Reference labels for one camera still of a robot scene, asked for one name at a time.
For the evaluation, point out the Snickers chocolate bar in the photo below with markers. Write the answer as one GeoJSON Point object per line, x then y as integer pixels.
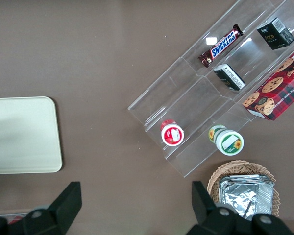
{"type": "Point", "coordinates": [221, 45]}

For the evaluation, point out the small black carton box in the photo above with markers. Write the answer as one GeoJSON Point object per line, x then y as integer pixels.
{"type": "Point", "coordinates": [275, 34]}
{"type": "Point", "coordinates": [229, 77]}

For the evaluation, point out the red plaid cookie box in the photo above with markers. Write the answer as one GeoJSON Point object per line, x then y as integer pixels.
{"type": "Point", "coordinates": [279, 93]}

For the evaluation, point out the light wicker basket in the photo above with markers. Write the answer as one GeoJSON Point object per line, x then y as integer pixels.
{"type": "Point", "coordinates": [235, 166]}

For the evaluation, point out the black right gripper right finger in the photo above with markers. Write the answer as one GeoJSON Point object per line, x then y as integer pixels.
{"type": "Point", "coordinates": [210, 220]}

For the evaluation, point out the stack of foil containers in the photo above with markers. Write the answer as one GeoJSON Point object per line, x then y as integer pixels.
{"type": "Point", "coordinates": [242, 195]}

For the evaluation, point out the cream plastic tray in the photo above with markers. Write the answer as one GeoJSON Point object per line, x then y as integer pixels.
{"type": "Point", "coordinates": [22, 134]}

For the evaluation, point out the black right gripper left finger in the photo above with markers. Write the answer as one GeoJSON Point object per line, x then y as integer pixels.
{"type": "Point", "coordinates": [61, 210]}

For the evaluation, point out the green lid white cup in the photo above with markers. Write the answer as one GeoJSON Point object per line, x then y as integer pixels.
{"type": "Point", "coordinates": [229, 143]}

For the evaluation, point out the clear acrylic stepped display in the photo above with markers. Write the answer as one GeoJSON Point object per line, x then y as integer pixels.
{"type": "Point", "coordinates": [186, 98]}

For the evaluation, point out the red lid white cup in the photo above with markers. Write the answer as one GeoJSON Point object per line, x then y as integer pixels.
{"type": "Point", "coordinates": [172, 133]}

